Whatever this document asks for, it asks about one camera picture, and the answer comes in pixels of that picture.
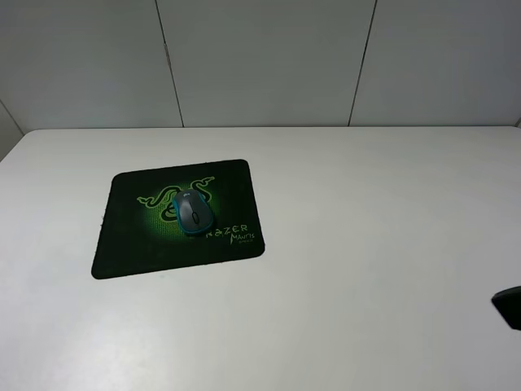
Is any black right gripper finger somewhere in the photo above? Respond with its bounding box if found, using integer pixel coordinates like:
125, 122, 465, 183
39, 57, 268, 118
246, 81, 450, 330
491, 286, 521, 330

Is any grey blue wireless mouse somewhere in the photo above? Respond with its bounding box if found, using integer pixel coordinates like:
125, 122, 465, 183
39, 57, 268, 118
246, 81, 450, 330
172, 189, 214, 235

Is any black green Razer mouse pad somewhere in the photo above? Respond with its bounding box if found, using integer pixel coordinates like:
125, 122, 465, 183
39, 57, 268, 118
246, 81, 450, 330
91, 159, 265, 279

